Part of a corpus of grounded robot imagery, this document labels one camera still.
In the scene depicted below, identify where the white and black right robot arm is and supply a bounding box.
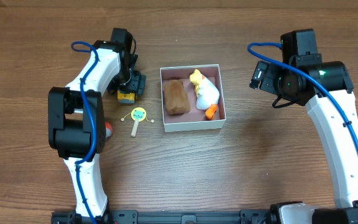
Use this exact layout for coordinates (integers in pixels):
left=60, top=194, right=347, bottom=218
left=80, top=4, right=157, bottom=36
left=250, top=53, right=358, bottom=223

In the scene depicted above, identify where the white plush duck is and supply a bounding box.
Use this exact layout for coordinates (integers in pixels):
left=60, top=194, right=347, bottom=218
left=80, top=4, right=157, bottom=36
left=190, top=69, right=220, bottom=120

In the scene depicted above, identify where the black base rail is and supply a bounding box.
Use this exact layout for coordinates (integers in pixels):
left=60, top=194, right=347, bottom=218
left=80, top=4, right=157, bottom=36
left=50, top=209, right=273, bottom=224

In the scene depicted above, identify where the wooden cat rattle drum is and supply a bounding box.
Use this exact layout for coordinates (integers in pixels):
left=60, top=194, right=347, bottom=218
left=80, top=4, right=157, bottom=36
left=121, top=107, right=155, bottom=138

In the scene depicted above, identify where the brown plush toy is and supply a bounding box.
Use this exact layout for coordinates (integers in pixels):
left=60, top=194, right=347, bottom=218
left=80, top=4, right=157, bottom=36
left=163, top=80, right=190, bottom=115

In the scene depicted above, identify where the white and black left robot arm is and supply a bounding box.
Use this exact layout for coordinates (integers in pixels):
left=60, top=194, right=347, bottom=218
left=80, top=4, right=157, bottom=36
left=48, top=39, right=145, bottom=223

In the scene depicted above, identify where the yellow and blue toy truck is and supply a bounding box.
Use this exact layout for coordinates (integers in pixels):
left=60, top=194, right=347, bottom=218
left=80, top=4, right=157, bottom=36
left=117, top=90, right=136, bottom=105

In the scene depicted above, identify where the white box pink inside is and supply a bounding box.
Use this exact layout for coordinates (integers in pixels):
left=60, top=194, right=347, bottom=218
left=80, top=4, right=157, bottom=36
left=160, top=64, right=226, bottom=133

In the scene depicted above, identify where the orange toy ball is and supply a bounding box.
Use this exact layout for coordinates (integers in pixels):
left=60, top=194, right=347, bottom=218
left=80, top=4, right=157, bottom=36
left=105, top=121, right=112, bottom=139

